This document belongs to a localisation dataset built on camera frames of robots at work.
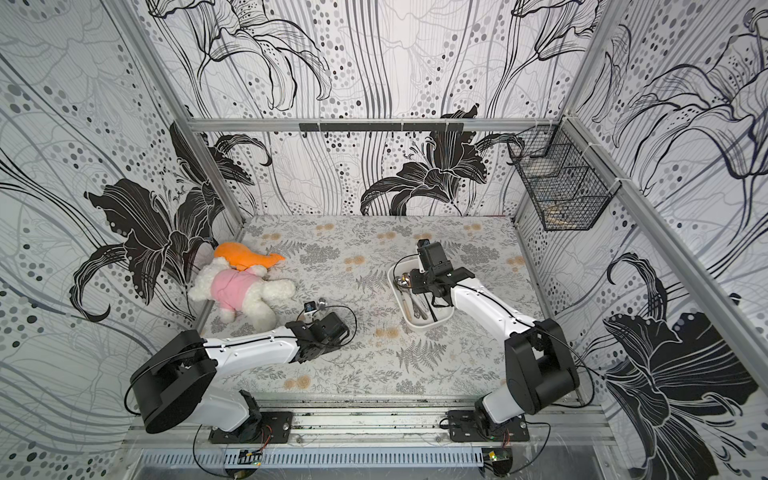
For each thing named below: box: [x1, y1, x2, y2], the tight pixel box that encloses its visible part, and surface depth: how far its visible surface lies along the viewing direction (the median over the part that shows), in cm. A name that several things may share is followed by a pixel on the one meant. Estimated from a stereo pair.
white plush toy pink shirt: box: [189, 242, 297, 331], surface depth 93 cm
